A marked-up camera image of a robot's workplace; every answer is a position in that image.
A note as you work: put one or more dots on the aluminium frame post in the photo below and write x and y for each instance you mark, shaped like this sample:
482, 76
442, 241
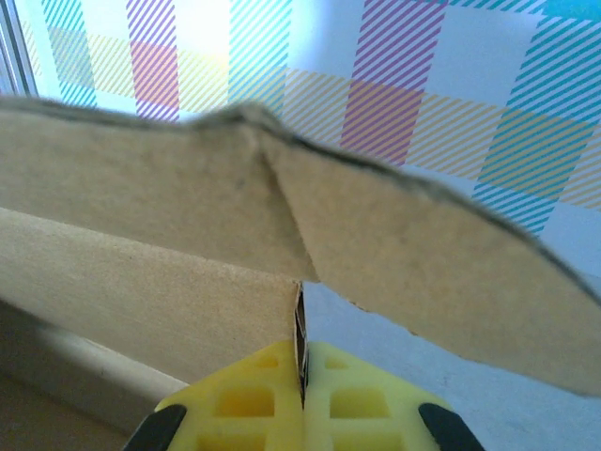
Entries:
14, 56

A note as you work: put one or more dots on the brown cardboard paper box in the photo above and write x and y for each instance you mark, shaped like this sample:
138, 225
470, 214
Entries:
141, 197

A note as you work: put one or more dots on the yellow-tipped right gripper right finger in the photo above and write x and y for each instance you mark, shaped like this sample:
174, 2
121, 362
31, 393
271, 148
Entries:
366, 404

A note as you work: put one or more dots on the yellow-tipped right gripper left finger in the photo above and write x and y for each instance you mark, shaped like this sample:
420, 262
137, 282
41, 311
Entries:
244, 399

